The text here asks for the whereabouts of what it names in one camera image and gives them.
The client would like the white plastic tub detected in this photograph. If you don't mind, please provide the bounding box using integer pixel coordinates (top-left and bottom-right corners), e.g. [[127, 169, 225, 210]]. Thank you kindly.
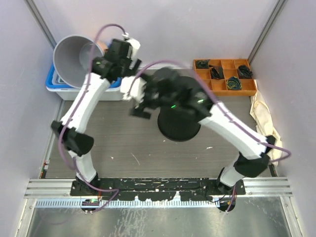
[[45, 78, 122, 101]]

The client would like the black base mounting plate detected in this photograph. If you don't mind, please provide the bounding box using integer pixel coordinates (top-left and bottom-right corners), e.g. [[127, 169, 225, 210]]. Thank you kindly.
[[70, 178, 233, 201]]

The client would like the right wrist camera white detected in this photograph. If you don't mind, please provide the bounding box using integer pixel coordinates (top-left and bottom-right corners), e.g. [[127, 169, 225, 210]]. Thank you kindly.
[[120, 76, 146, 103]]

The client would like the orange plastic container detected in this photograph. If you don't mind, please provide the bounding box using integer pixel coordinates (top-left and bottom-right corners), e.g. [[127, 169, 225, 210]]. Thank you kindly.
[[95, 40, 108, 54]]

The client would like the large black container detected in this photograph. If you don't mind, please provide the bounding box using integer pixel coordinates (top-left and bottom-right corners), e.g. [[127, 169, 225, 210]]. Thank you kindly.
[[148, 74, 213, 143]]

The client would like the blue plastic basket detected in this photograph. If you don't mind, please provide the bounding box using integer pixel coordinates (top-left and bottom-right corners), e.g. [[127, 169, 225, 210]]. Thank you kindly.
[[45, 63, 121, 89]]

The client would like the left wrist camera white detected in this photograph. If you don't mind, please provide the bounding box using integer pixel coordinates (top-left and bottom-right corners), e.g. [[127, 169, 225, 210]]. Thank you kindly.
[[122, 33, 141, 61]]

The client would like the cream cloth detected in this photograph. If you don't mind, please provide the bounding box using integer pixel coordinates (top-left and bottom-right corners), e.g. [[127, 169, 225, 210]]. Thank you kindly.
[[249, 79, 283, 166]]

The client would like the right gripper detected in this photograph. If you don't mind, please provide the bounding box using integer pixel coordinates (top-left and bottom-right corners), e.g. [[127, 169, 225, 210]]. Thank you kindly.
[[128, 70, 176, 119]]

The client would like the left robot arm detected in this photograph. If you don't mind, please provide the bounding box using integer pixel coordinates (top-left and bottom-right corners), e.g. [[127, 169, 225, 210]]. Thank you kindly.
[[51, 38, 141, 196]]

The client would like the blue yellow part in tray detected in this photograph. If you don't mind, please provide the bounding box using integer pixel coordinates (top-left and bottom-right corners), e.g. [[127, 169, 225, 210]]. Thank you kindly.
[[226, 76, 242, 90]]

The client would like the black part in tray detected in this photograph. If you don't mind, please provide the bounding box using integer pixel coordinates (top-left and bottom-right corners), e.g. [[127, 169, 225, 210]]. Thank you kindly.
[[195, 59, 209, 69]]

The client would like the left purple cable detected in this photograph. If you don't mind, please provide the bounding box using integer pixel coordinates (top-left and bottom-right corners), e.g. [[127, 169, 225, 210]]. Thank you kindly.
[[58, 23, 129, 214]]

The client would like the orange compartment tray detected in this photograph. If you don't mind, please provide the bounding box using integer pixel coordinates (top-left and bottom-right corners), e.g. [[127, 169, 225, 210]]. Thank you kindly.
[[193, 58, 257, 96]]

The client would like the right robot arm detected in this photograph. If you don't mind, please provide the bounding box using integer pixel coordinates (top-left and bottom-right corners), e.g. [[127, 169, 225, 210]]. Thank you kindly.
[[124, 67, 276, 195]]

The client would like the grey plastic container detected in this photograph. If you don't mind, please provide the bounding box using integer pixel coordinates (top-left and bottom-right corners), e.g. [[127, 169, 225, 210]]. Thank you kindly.
[[53, 35, 103, 88]]

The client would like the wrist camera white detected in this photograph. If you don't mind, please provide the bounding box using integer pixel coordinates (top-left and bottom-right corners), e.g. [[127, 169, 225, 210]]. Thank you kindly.
[[120, 76, 146, 103], [122, 33, 141, 61]]

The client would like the aluminium rail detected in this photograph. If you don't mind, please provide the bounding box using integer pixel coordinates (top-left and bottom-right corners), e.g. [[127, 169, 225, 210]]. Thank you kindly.
[[24, 177, 292, 212]]

